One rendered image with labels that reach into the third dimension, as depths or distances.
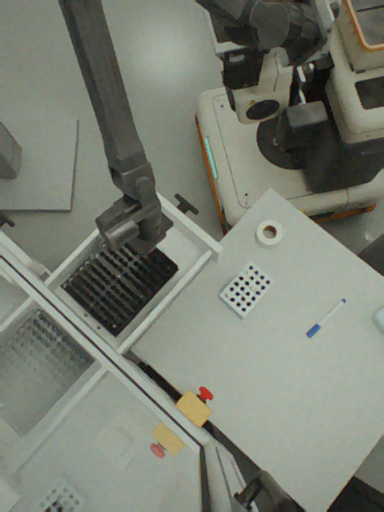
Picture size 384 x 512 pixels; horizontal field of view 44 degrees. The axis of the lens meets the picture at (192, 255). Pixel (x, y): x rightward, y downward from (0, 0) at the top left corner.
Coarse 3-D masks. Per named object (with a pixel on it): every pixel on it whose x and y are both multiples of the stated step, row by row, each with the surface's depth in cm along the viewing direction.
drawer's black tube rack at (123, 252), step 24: (96, 264) 112; (120, 264) 112; (144, 264) 112; (168, 264) 115; (72, 288) 111; (96, 288) 111; (120, 288) 110; (144, 288) 110; (96, 312) 112; (120, 312) 109
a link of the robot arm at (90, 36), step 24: (72, 0) 67; (96, 0) 68; (72, 24) 69; (96, 24) 70; (96, 48) 71; (96, 72) 73; (96, 96) 75; (120, 96) 77; (120, 120) 78; (120, 144) 80; (120, 168) 82; (144, 168) 84
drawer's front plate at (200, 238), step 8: (168, 208) 113; (168, 216) 117; (176, 216) 112; (184, 216) 112; (176, 224) 118; (184, 224) 112; (192, 224) 111; (184, 232) 118; (192, 232) 112; (200, 232) 111; (192, 240) 118; (200, 240) 113; (208, 240) 110; (208, 248) 113; (216, 248) 110; (216, 256) 114
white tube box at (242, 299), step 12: (252, 264) 122; (240, 276) 122; (252, 276) 122; (264, 276) 121; (228, 288) 121; (240, 288) 123; (264, 288) 122; (228, 300) 120; (240, 300) 123; (252, 300) 123; (240, 312) 119
